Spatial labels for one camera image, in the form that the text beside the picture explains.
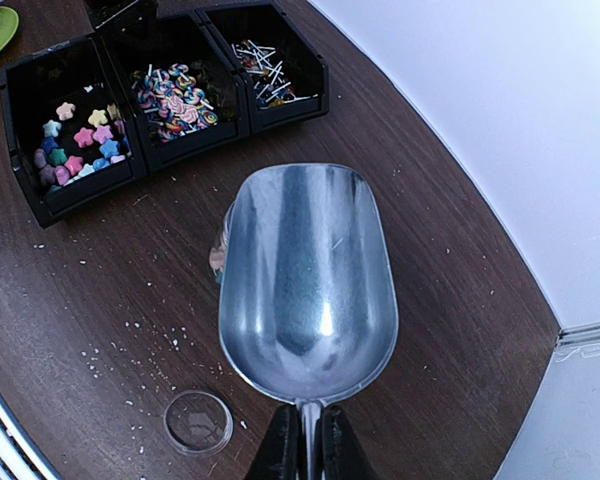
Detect clear plastic jar lid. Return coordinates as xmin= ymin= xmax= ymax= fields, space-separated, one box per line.
xmin=162 ymin=390 xmax=234 ymax=457

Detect pink white swirl lollipop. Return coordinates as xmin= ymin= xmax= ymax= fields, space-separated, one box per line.
xmin=164 ymin=96 xmax=198 ymax=124

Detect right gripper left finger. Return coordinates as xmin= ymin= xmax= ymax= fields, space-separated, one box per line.
xmin=244 ymin=404 xmax=300 ymax=480

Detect black three-compartment candy bin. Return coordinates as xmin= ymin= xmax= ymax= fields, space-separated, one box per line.
xmin=0 ymin=1 xmax=329 ymax=227

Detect clear plastic jar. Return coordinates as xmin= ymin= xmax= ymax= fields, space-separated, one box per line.
xmin=208 ymin=199 xmax=243 ymax=286

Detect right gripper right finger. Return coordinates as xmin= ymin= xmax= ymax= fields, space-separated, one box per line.
xmin=321 ymin=406 xmax=375 ymax=480

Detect metal scoop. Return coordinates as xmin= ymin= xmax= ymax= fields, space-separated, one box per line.
xmin=218 ymin=163 xmax=399 ymax=479

